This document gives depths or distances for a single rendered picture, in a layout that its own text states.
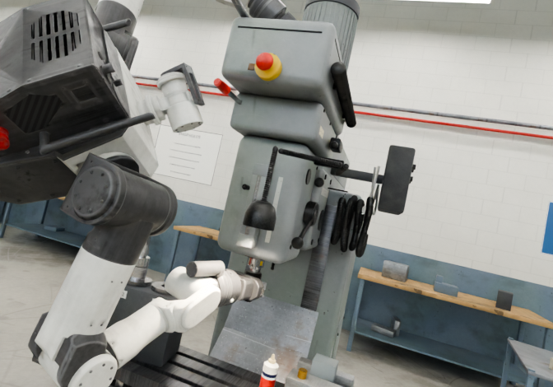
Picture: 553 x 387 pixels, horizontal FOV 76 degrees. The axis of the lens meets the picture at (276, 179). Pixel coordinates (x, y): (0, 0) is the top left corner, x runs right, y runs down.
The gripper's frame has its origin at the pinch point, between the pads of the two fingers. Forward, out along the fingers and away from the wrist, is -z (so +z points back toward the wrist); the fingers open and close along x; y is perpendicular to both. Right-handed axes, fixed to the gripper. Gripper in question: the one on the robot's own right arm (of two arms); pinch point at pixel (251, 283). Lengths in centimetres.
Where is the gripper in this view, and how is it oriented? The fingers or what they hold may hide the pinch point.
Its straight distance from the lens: 103.9
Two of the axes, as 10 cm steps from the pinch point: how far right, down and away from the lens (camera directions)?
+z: -5.0, -1.8, -8.5
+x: -8.4, -1.5, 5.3
